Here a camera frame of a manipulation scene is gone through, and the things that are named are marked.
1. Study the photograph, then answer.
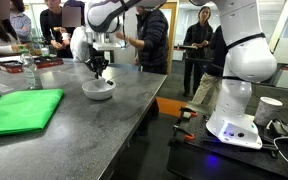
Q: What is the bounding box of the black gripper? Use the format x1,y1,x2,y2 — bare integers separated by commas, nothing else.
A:
85,46,109,79

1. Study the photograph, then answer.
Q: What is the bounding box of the black and white marker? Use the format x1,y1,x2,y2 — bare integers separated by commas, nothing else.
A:
106,80,114,85

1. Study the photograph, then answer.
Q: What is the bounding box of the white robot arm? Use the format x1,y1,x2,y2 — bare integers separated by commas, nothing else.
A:
84,0,277,149

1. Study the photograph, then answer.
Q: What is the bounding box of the white ceramic bowl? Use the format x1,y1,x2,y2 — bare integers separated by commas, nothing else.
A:
82,79,116,101

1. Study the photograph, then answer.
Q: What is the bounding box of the person in grey sweater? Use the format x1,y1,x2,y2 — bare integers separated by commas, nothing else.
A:
64,0,89,63

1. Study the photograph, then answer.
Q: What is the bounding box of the person in black jacket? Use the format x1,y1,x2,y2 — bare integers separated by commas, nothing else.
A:
116,6,168,74

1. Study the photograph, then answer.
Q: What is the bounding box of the clear plastic water bottle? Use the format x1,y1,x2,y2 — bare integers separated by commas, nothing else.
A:
20,48,38,89

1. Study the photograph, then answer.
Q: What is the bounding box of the person in black top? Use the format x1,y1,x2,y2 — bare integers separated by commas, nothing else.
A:
40,0,72,58

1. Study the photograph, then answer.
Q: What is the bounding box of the person in blue shirt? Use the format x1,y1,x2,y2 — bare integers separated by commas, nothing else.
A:
10,0,32,44

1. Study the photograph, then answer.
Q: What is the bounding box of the green folded cloth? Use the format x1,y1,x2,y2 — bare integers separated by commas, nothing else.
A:
0,89,64,136

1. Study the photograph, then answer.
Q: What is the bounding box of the red tray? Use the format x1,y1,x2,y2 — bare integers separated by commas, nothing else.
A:
0,57,63,74

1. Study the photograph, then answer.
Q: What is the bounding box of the orange black clamp upper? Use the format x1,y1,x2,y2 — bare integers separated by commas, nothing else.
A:
180,107,198,118

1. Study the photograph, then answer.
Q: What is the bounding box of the orange black clamp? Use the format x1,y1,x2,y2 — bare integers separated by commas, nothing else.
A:
173,125,195,141
180,107,198,118

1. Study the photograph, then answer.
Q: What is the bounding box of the standing person in dark clothes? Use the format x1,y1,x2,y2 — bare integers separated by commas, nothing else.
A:
183,6,213,96

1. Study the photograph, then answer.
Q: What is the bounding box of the orange black clamp lower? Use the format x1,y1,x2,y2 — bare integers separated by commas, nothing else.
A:
173,125,195,141

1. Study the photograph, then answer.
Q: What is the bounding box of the black perforated mounting board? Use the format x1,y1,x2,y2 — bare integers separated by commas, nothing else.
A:
167,106,288,180

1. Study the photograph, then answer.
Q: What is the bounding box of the white paper cup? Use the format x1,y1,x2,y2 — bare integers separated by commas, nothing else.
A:
254,97,283,126

